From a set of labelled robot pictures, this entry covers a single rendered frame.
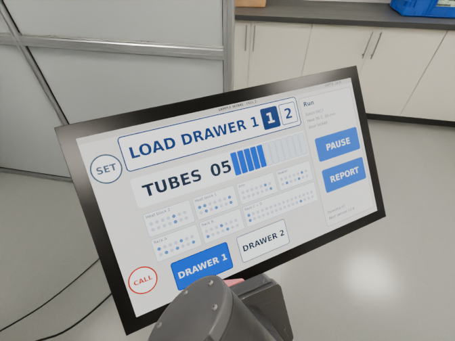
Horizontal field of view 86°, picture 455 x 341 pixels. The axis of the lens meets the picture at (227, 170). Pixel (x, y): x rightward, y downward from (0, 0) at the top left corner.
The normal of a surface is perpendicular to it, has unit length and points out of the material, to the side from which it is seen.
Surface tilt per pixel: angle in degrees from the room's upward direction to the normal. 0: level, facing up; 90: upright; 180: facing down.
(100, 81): 90
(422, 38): 90
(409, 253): 0
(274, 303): 49
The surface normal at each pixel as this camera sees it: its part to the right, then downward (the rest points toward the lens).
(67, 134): 0.31, 0.03
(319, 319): 0.01, -0.71
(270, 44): -0.19, 0.69
